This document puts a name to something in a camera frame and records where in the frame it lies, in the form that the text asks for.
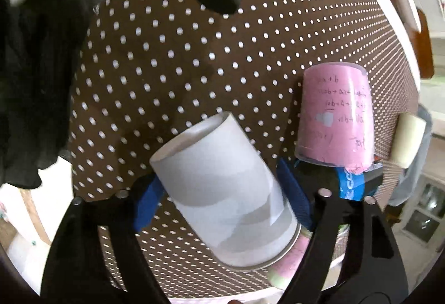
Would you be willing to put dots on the white ceramic bowl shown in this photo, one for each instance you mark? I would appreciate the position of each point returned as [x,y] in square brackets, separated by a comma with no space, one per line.
[409,14]

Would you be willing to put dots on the white paper cup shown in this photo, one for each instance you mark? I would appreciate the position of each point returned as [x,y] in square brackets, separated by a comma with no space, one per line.
[227,193]

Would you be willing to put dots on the blue black cylindrical container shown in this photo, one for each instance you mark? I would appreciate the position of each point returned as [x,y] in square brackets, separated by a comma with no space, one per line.
[356,186]

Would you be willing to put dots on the grey covered chair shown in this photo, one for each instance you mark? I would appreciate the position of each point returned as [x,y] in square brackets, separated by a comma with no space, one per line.
[409,177]

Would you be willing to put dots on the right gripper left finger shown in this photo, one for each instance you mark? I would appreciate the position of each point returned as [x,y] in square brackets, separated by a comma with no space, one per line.
[95,256]

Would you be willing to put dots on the brown polka dot tablecloth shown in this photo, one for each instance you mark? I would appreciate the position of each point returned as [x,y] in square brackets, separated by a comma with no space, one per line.
[149,69]

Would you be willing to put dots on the cream foam cup lying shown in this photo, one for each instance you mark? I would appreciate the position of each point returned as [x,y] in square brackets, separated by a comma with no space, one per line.
[407,139]

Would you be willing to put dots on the pink paper cup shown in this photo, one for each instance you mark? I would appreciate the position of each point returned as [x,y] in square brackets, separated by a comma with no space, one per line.
[336,117]

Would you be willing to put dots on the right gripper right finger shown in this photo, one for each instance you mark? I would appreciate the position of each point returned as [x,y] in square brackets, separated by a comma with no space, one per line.
[372,269]

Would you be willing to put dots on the pink green labelled bottle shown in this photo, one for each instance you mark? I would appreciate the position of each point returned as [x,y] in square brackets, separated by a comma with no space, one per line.
[280,274]

